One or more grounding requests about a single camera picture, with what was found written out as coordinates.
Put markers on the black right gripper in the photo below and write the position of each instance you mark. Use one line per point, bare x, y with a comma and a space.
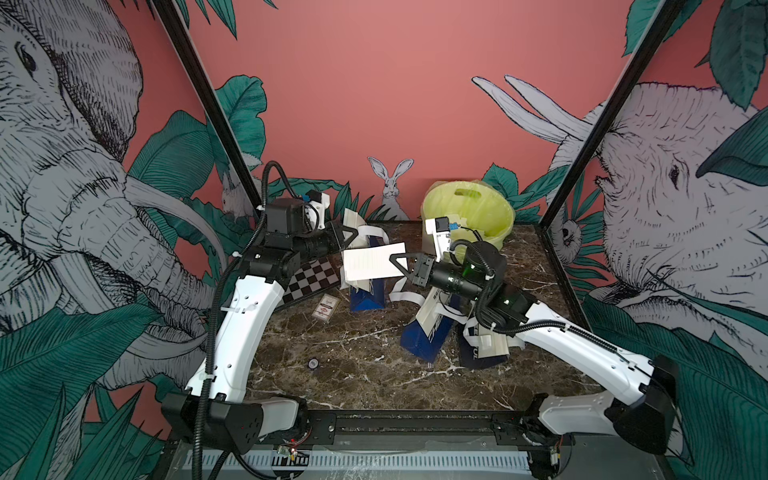
421, 270

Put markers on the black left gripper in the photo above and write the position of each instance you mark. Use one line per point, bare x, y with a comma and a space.
334, 245

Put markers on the white receipt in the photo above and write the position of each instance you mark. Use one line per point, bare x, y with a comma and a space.
373, 262

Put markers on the blue takeout bag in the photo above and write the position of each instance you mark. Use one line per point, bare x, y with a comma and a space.
426, 333
368, 294

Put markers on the dark takeout bag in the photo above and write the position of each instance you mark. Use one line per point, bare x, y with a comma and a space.
480, 348

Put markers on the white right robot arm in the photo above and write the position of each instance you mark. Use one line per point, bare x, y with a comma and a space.
639, 400

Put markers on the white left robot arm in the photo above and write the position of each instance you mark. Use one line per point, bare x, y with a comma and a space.
211, 411

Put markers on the black white checkerboard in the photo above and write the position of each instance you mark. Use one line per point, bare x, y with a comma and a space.
310, 279

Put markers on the small red white card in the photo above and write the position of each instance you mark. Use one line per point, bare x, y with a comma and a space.
325, 307

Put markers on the green plastic bin liner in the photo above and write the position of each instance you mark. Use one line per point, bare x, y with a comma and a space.
472, 204

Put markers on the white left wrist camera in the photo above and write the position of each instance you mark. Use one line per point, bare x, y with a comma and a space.
316, 205

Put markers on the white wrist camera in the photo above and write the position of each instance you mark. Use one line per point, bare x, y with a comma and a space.
440, 230
316, 205

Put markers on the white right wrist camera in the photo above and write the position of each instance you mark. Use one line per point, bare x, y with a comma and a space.
440, 230

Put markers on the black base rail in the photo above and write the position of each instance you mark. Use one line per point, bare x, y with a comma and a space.
414, 427

